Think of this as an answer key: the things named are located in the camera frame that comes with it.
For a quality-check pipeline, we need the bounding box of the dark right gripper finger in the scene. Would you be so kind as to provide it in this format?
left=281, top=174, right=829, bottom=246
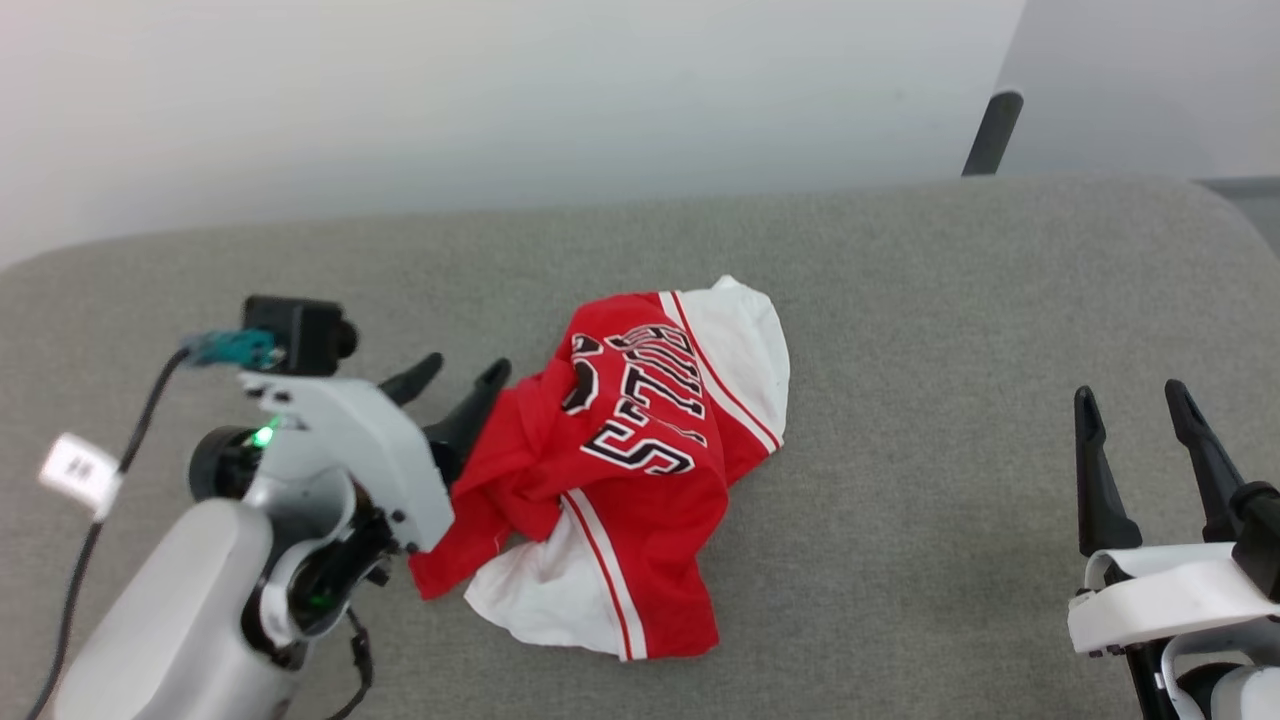
left=1163, top=378, right=1251, bottom=546
left=1073, top=385, right=1143, bottom=557

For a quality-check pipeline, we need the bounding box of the red Bulls basketball jersey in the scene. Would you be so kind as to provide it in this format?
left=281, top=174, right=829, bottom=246
left=408, top=275, right=791, bottom=663

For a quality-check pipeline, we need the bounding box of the black slanted post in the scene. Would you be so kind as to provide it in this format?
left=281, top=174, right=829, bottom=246
left=962, top=90, right=1025, bottom=178

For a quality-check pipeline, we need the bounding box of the grey fabric sofa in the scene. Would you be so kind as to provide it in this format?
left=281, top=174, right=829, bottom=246
left=0, top=175, right=1280, bottom=720

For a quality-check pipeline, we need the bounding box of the thin black camera cable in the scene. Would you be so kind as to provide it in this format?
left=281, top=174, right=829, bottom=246
left=25, top=345, right=196, bottom=720

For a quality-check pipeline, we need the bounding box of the short black arm cable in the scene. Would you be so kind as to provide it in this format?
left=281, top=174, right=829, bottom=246
left=325, top=605, right=376, bottom=720

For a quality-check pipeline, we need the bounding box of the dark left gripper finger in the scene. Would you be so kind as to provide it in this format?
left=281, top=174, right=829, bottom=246
left=425, top=358, right=513, bottom=486
left=380, top=352, right=443, bottom=406

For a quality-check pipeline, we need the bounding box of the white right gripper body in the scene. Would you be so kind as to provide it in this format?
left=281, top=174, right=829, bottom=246
left=1067, top=542, right=1280, bottom=720

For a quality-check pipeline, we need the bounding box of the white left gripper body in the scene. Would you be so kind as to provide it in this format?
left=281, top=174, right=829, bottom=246
left=238, top=370, right=456, bottom=646

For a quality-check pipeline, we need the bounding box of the white cable label tag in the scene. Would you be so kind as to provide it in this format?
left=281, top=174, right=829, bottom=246
left=38, top=433, right=123, bottom=521

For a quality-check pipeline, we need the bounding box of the teal cable connector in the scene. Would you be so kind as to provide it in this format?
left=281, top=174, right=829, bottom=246
left=183, top=330, right=286, bottom=369

